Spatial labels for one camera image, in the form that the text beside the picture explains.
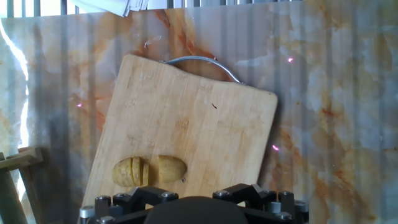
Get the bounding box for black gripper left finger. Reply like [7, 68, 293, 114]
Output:
[78, 185, 180, 224]

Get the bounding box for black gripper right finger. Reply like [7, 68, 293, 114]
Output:
[213, 183, 310, 224]

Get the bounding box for cut potato chunk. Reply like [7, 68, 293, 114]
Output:
[157, 154, 188, 184]

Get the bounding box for wooden cutting board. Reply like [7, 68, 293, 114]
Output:
[82, 54, 279, 208]

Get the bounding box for marble pattern table mat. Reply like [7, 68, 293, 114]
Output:
[0, 6, 398, 224]

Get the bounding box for wooden dish rack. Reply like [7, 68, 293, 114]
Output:
[0, 146, 44, 224]

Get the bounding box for white paper sheets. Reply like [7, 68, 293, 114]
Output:
[70, 0, 150, 17]

